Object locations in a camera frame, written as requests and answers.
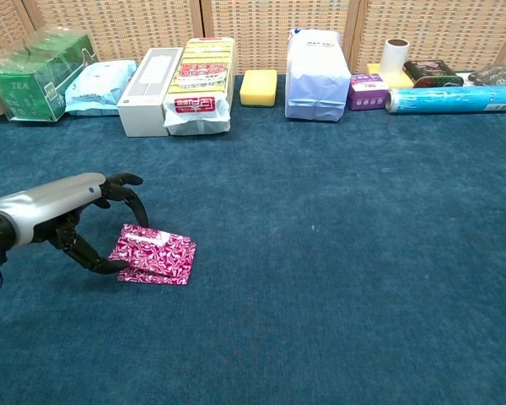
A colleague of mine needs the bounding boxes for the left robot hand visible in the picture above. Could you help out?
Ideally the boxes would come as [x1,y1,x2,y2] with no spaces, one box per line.
[0,171,149,276]

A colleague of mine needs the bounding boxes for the clear box green tea bags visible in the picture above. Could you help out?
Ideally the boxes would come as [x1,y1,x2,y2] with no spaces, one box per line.
[0,27,100,123]

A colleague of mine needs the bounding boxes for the light blue wet wipes pack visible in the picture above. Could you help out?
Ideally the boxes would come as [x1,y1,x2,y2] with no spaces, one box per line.
[64,59,138,117]

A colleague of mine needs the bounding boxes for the white power strip box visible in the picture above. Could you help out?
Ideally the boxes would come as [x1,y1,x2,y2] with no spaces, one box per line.
[116,46,185,138]

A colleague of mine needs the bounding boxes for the yellow sponge multipack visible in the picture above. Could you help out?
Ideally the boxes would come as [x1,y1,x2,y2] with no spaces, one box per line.
[162,36,237,136]

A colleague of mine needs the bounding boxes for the plain yellow sponge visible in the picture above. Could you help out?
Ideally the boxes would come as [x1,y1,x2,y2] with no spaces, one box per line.
[239,69,278,107]

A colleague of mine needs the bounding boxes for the woven bamboo folding screen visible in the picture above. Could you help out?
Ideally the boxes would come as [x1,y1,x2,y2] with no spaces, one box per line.
[0,0,506,76]

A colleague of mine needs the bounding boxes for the blue felt table mat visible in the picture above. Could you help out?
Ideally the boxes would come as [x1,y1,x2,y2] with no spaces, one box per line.
[0,73,506,405]

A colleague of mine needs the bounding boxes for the white paper bag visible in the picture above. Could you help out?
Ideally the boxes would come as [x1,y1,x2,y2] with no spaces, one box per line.
[284,28,351,123]

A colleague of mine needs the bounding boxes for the small purple box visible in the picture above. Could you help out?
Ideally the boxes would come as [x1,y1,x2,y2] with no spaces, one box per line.
[347,73,390,111]

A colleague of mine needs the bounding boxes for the white paper roll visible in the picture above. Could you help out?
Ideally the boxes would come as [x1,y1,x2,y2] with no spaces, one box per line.
[381,38,411,78]

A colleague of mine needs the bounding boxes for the black tin can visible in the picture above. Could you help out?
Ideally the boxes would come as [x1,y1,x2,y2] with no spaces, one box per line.
[403,59,465,89]

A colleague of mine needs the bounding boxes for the blue cling film roll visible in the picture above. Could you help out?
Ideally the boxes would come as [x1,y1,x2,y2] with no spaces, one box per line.
[384,85,506,116]

